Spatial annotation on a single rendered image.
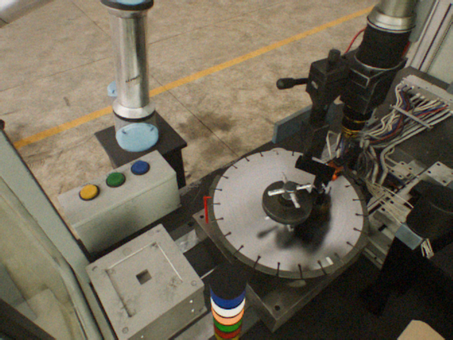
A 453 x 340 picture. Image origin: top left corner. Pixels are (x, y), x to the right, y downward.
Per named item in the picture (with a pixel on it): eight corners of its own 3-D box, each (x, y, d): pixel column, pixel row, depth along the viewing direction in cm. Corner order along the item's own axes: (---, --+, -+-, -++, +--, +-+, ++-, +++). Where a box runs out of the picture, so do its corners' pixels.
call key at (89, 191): (85, 204, 80) (83, 199, 78) (80, 193, 82) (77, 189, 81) (101, 196, 81) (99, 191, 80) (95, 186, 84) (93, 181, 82)
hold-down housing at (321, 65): (307, 153, 65) (331, 61, 50) (293, 139, 68) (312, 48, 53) (328, 144, 68) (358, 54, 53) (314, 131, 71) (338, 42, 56)
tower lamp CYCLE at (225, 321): (224, 332, 44) (224, 325, 41) (205, 305, 46) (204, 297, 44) (250, 312, 45) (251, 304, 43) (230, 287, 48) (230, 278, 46)
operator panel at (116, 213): (91, 257, 86) (71, 226, 74) (77, 228, 91) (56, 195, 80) (182, 206, 97) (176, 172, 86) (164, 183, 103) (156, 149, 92)
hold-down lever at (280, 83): (296, 108, 56) (299, 94, 54) (272, 92, 59) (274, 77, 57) (327, 92, 59) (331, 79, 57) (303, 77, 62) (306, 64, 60)
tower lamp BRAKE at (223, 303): (224, 316, 39) (224, 307, 37) (203, 287, 41) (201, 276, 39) (253, 294, 41) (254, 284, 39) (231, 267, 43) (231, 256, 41)
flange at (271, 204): (302, 231, 68) (304, 224, 66) (253, 210, 71) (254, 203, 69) (318, 193, 74) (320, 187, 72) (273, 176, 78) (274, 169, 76)
